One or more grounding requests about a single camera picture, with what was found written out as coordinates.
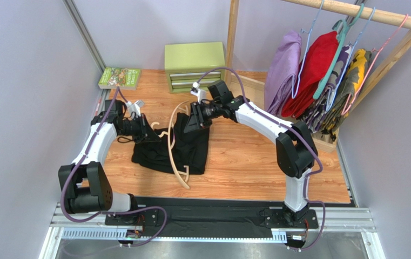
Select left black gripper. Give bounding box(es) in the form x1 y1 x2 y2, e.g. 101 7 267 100
119 113 161 144

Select black trousers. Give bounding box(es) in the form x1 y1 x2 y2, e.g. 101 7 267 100
131 113 210 175

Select cream plastic hanger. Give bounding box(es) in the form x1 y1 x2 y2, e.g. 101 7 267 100
151 101 190 189

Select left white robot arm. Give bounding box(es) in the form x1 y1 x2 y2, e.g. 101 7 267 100
58 100 161 214

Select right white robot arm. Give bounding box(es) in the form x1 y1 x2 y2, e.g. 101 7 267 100
184 80 318 226

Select teal hanger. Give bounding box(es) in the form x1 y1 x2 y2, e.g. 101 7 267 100
313 1 365 100

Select green book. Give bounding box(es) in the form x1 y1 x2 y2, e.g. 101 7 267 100
98 67 142 90

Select green drawer box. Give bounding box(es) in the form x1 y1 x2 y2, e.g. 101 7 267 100
164 42 225 93

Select yellow grey garment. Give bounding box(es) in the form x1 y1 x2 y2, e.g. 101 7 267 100
321 49 372 141

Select red garment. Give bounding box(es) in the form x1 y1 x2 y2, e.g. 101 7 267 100
281 31 339 118

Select wooden clothes rack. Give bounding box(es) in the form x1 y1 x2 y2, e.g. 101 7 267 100
223 0 411 153

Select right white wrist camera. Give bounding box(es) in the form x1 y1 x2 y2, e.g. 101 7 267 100
190 82 207 103

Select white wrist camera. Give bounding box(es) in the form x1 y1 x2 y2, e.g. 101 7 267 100
126 100 145 118
190 82 207 103

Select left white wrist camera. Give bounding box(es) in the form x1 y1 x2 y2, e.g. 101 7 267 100
126 100 145 118

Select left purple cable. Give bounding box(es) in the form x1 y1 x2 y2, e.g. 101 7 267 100
59 86 167 249

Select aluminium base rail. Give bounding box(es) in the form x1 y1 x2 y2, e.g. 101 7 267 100
40 205 386 258

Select light blue wire hanger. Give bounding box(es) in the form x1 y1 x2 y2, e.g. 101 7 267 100
314 1 376 113

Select aluminium corner post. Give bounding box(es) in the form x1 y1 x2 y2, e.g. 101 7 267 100
63 0 106 72

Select pink wire hanger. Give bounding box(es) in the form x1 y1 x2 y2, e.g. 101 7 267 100
341 13 409 117

